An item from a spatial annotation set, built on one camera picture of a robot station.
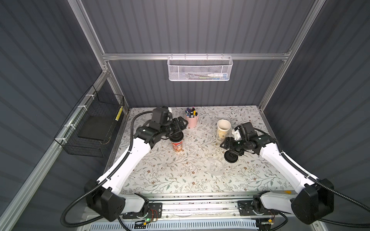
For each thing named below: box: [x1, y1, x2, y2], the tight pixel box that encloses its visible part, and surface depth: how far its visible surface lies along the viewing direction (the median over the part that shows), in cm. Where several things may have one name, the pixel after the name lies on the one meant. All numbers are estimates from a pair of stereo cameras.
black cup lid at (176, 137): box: [169, 130, 185, 143], surface depth 84 cm
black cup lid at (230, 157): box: [224, 150, 238, 164], surface depth 93 cm
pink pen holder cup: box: [185, 113, 199, 129], surface depth 105 cm
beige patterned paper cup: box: [216, 119, 232, 140], surface depth 92 cm
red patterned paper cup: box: [169, 130, 185, 153], surface depth 84 cm
